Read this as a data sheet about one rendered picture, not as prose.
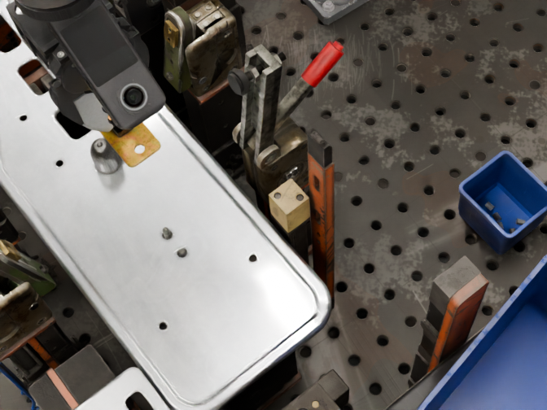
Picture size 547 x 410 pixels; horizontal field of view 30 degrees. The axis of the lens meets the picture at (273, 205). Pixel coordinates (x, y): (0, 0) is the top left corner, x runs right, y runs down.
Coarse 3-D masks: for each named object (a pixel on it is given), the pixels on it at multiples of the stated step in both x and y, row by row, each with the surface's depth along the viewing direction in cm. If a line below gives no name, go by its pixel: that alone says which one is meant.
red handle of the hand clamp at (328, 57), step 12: (324, 48) 112; (336, 48) 112; (324, 60) 112; (336, 60) 112; (312, 72) 113; (324, 72) 113; (300, 84) 114; (312, 84) 113; (288, 96) 114; (300, 96) 114; (288, 108) 114; (276, 120) 115; (252, 144) 116
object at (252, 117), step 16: (256, 48) 104; (256, 64) 105; (272, 64) 103; (240, 80) 102; (256, 80) 104; (272, 80) 104; (256, 96) 110; (272, 96) 107; (256, 112) 112; (272, 112) 110; (256, 128) 114; (272, 128) 113; (240, 144) 118; (256, 144) 114; (272, 144) 116
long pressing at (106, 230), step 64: (0, 0) 135; (0, 64) 131; (0, 128) 127; (64, 192) 123; (128, 192) 122; (192, 192) 122; (64, 256) 119; (128, 256) 118; (192, 256) 118; (256, 256) 118; (128, 320) 115; (192, 320) 115; (256, 320) 114; (320, 320) 114; (192, 384) 112
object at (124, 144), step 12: (108, 132) 97; (120, 132) 96; (132, 132) 97; (144, 132) 96; (120, 144) 96; (132, 144) 96; (144, 144) 96; (156, 144) 96; (120, 156) 96; (132, 156) 95; (144, 156) 95
